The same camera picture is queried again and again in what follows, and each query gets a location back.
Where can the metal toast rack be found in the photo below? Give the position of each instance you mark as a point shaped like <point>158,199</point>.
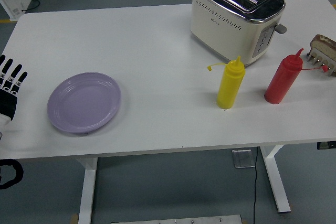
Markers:
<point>321,62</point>

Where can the black table control box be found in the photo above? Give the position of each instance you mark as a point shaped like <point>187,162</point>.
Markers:
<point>326,146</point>

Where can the purple plate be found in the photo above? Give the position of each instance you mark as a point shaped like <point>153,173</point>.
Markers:
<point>84,102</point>

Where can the white table leg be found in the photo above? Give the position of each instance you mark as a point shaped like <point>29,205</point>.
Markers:
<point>88,190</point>
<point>275,182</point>

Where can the yellow squeeze bottle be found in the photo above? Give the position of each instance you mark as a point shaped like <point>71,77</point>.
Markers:
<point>229,87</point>

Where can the bread slice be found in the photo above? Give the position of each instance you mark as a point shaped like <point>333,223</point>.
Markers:
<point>324,44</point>

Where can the small metal floor plate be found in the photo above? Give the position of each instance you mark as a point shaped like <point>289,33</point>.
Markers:
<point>243,159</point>

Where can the cream and chrome toaster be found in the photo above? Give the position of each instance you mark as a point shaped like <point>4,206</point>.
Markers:
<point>223,24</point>

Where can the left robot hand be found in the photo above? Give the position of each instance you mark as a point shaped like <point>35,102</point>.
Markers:
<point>8,100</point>

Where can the red squeeze bottle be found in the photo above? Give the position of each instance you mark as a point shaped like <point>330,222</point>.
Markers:
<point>282,82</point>

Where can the large metal base plate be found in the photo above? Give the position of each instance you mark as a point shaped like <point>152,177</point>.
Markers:
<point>176,220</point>

